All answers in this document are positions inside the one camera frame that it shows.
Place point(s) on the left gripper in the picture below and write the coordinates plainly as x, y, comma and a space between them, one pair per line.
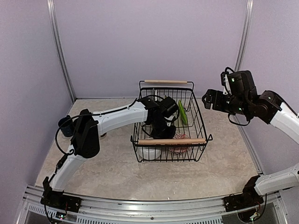
169, 136

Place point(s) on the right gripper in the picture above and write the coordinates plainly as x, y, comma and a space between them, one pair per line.
217, 105

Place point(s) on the blue white patterned bowl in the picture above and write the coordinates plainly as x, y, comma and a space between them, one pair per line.
179, 148

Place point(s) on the navy blue mug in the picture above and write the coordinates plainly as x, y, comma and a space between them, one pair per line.
66, 126

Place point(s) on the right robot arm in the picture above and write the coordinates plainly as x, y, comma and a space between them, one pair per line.
240, 97

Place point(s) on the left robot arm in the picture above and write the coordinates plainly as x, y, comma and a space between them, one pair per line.
89, 126

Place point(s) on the green plate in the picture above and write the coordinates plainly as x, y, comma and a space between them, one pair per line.
182, 113

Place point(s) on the black wire dish rack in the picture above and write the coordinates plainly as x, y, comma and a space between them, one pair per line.
177, 132

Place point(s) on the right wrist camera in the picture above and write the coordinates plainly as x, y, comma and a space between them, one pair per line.
224, 83

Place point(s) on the rear wooden rack handle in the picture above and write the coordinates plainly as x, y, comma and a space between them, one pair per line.
165, 81

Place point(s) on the right aluminium corner post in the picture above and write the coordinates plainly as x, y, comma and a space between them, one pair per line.
245, 34

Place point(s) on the aluminium corner post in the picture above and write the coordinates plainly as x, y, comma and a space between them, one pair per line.
245, 34
59, 49

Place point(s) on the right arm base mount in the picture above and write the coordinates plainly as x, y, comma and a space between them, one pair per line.
246, 199

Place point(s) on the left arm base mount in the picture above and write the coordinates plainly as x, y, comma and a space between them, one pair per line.
62, 202

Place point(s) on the left aluminium corner post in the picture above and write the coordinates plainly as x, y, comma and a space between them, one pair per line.
59, 49

